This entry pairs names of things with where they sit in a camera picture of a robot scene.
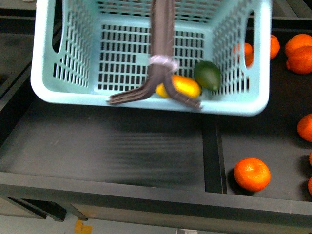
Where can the yellow mango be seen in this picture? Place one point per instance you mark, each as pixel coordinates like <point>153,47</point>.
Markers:
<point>183,85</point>

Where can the green avocado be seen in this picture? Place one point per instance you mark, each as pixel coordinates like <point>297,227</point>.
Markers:
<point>207,75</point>

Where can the light blue plastic basket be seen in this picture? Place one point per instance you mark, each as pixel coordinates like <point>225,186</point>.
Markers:
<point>104,50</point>

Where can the black display shelf tray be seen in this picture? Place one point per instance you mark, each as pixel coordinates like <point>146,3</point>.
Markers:
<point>161,168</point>

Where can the orange mandarin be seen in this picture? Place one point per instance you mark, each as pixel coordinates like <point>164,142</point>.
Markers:
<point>304,128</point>
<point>252,174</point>
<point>297,42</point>
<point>300,60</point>

